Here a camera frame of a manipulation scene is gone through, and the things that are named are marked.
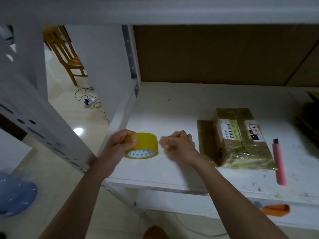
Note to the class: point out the person's left hand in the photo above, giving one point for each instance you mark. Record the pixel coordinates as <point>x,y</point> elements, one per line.
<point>112,151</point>

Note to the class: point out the person's right hand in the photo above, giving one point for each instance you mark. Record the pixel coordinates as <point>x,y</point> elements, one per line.
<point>182,146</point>

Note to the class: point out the yellow tape roll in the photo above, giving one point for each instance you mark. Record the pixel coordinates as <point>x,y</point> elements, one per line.
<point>147,141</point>

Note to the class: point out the white metal shelf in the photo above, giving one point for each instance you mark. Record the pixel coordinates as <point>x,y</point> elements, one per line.
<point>174,107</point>

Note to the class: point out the barcode label cardboard box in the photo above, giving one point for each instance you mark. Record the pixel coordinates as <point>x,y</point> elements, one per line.
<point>244,139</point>

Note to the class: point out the pink utility knife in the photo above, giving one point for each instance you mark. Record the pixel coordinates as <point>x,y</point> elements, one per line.
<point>279,161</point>

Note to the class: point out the stack of cardboard boxes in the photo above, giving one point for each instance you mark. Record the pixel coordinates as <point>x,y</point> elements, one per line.
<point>309,117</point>

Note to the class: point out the person's right forearm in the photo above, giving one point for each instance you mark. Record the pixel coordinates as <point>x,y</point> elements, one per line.
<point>234,201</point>

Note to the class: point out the person's left forearm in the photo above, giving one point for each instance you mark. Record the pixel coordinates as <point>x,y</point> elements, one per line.
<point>72,206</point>

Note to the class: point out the person's left leg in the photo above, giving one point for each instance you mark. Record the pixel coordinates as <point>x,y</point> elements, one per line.
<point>155,232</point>

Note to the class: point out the white power strip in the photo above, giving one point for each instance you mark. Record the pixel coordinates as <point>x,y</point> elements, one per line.
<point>90,102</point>

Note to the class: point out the blue round object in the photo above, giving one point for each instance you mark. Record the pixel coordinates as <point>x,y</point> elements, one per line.
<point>15,194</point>

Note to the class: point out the wooden chair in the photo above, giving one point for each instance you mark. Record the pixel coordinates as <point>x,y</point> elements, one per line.
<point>67,52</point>

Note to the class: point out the orange plastic object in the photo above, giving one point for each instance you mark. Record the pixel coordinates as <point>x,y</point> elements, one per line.
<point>274,210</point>

